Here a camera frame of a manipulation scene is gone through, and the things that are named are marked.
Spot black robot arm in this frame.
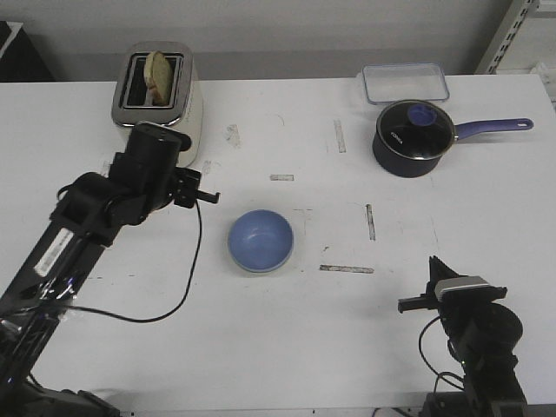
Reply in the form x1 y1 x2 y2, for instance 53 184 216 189
1 122 220 416
398 256 527 416

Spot cream silver toaster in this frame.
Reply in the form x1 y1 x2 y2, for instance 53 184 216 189
111 41 203 168

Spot blue bowl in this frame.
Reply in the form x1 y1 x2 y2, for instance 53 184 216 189
227 209 295 273

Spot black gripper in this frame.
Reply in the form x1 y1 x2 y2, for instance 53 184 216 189
397 255 507 314
173 167 221 208

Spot dark blue saucepan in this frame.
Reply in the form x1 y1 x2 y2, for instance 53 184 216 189
372 99 534 178

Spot clear plastic container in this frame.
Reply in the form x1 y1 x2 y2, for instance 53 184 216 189
356 63 450 105

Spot black object top left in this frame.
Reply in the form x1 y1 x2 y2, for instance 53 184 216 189
1 21 55 83

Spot glass pot lid blue knob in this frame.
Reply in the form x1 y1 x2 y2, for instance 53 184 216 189
377 100 455 160

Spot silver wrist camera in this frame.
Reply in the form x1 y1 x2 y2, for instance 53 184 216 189
434 275 490 301

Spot white slotted shelf rack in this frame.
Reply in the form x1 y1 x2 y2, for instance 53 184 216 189
474 1 555 74

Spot slice of bread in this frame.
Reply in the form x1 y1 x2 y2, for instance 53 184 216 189
143 50 173 106

